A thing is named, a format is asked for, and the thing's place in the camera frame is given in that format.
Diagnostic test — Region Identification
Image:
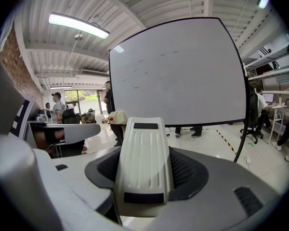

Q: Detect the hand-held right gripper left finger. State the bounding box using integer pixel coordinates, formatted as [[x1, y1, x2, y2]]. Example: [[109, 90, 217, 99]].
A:
[[0, 133, 122, 231]]

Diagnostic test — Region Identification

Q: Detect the long ceiling light bar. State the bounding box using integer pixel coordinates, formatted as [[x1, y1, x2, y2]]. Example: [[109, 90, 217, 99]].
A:
[[48, 12, 110, 39]]

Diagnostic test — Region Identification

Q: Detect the person's left hand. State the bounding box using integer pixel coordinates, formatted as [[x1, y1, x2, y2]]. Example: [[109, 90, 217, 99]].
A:
[[34, 129, 66, 151]]

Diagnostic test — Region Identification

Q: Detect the white eraser with grey felt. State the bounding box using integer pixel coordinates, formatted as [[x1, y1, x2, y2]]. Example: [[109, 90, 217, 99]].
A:
[[84, 116, 209, 205]]

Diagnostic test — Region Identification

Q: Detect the cart with equipment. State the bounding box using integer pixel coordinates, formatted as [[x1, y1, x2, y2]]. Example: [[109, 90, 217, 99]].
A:
[[80, 108, 97, 124]]

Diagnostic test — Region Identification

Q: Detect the black office chair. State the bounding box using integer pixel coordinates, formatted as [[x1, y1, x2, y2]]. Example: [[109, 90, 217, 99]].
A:
[[239, 87, 264, 144], [62, 108, 81, 125]]

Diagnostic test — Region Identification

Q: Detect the white box with red button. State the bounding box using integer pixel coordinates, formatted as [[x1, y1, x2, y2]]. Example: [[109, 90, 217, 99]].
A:
[[108, 110, 128, 125]]

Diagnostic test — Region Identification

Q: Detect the ceiling air conditioner unit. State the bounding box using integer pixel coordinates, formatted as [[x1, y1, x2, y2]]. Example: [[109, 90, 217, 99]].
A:
[[80, 68, 109, 77]]

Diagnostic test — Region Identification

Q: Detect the white metal shelf rack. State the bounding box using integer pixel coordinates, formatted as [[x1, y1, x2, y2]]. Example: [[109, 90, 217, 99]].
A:
[[242, 34, 289, 96]]

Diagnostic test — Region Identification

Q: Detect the white rolling table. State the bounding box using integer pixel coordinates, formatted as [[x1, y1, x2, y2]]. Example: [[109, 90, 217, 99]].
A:
[[262, 102, 289, 144]]

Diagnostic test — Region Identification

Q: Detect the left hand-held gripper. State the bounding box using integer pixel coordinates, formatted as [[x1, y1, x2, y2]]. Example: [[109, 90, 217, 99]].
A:
[[8, 97, 101, 151]]

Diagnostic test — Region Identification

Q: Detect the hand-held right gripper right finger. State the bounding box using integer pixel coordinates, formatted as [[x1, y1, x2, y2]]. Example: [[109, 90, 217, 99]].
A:
[[120, 147, 288, 231]]

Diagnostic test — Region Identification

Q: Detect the computer monitor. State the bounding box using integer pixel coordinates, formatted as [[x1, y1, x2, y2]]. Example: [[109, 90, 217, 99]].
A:
[[261, 93, 275, 103]]

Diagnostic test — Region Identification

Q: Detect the black-framed whiteboard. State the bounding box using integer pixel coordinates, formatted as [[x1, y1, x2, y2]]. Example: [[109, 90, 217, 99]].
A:
[[108, 17, 250, 163]]

